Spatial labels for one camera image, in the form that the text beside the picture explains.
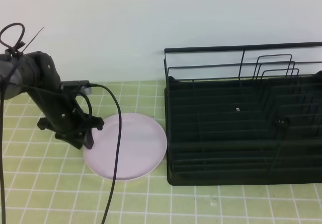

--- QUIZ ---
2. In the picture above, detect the black wire dish rack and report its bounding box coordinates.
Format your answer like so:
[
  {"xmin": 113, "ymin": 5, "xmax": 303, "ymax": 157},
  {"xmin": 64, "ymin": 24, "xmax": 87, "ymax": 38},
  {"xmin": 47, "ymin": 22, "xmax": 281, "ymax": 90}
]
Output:
[{"xmin": 164, "ymin": 42, "xmax": 322, "ymax": 174}]

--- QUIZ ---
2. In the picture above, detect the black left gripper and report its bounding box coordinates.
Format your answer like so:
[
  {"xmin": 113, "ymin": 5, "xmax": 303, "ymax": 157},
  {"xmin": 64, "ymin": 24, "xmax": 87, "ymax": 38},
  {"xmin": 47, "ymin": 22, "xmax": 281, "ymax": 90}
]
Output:
[{"xmin": 29, "ymin": 51, "xmax": 104, "ymax": 150}]

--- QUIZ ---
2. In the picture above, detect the black drip tray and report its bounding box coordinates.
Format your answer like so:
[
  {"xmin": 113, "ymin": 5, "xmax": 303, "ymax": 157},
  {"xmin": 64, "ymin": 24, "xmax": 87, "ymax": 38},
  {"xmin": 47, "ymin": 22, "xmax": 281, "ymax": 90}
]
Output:
[{"xmin": 165, "ymin": 73, "xmax": 321, "ymax": 186}]

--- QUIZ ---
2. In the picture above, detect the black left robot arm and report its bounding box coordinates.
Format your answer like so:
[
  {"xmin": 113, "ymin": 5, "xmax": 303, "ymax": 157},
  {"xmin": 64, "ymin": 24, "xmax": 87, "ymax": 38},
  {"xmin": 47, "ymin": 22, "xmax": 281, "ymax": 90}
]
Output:
[{"xmin": 1, "ymin": 51, "xmax": 104, "ymax": 149}]

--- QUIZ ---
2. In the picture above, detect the pink round plate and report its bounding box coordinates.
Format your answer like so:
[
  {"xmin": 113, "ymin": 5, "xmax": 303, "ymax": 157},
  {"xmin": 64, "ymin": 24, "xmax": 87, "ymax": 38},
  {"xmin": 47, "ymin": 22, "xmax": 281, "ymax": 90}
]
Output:
[{"xmin": 83, "ymin": 113, "xmax": 167, "ymax": 181}]

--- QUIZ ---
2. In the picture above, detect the black camera cable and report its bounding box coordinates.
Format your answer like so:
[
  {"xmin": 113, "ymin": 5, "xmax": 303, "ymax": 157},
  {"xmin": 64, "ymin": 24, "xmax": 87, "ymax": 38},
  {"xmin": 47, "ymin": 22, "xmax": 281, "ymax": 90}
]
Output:
[{"xmin": 75, "ymin": 83, "xmax": 123, "ymax": 224}]

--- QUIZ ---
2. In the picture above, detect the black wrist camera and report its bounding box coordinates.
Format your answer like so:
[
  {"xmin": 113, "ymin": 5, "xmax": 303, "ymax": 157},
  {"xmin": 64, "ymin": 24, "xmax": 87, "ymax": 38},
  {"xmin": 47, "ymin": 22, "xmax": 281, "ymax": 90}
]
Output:
[{"xmin": 60, "ymin": 80, "xmax": 92, "ymax": 95}]

